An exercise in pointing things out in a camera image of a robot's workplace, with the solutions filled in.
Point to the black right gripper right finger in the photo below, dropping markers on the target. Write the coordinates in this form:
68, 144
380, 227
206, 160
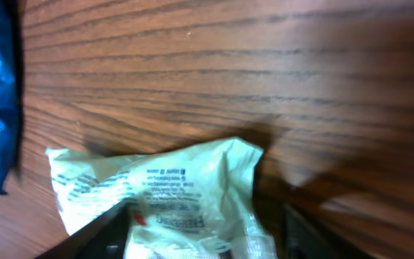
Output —
307, 238

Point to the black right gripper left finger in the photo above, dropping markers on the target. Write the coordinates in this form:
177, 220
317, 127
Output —
103, 238

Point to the mint tissue wipes pack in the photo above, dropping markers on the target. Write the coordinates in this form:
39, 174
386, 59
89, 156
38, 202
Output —
194, 202

